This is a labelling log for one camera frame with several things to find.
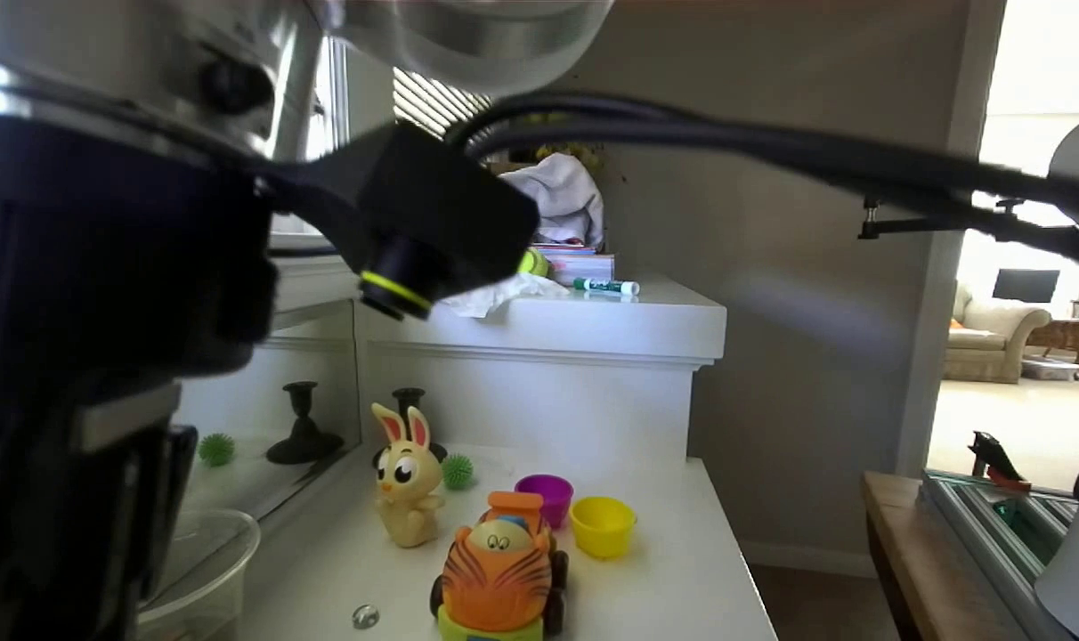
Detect brown wooden table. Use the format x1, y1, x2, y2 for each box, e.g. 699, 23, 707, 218
860, 468, 1048, 641

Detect purple plastic cup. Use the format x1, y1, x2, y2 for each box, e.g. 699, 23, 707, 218
512, 470, 576, 531

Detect window blind by cabinet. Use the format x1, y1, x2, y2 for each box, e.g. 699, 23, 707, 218
388, 64, 494, 142

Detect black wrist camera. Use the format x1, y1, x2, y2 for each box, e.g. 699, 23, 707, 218
257, 117, 546, 324

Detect beige sofa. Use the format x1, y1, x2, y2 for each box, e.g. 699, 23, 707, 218
941, 284, 1055, 385

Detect metal frame robot mount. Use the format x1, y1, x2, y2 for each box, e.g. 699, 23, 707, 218
921, 468, 1079, 641

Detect low white cabinet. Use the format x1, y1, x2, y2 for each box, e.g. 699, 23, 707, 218
231, 443, 781, 641

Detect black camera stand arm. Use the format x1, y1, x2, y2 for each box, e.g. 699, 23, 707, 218
853, 198, 1079, 246

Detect teal marker pen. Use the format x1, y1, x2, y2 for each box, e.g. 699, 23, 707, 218
566, 275, 645, 298

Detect black cable bundle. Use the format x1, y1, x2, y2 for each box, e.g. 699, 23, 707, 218
443, 90, 1079, 272

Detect mirror backsplash panel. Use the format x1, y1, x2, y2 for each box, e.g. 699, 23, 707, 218
172, 298, 367, 528

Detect dark television screen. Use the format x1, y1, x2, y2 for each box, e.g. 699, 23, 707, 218
989, 263, 1063, 307

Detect orange tiger car toy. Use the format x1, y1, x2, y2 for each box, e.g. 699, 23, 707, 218
426, 487, 569, 641

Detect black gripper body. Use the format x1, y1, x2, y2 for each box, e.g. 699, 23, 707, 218
0, 112, 283, 446

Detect flat cardboard box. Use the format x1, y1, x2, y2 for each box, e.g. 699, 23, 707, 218
542, 241, 620, 284

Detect cream bunny toy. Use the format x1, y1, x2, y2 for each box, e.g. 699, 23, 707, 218
367, 400, 448, 553

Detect tall white cabinet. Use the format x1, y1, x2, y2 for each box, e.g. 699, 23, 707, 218
357, 275, 730, 470

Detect yellow plastic cup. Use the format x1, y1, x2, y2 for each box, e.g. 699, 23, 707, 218
566, 491, 642, 561

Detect black candlestick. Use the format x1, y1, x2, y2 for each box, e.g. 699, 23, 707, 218
388, 382, 448, 462

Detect green pom-pom ball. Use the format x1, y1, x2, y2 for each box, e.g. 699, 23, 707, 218
439, 449, 480, 494

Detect crumpled white cloth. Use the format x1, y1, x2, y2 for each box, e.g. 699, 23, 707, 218
434, 272, 573, 322

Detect white towel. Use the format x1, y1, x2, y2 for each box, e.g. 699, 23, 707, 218
498, 150, 610, 254

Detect white window sill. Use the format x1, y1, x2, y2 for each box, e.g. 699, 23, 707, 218
263, 248, 362, 316

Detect green tennis ball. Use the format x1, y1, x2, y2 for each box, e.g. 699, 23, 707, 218
515, 241, 551, 280

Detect red black clamp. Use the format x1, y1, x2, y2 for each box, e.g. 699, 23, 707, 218
965, 424, 1035, 497

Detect yellow flowers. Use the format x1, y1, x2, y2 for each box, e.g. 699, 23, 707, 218
524, 138, 612, 170

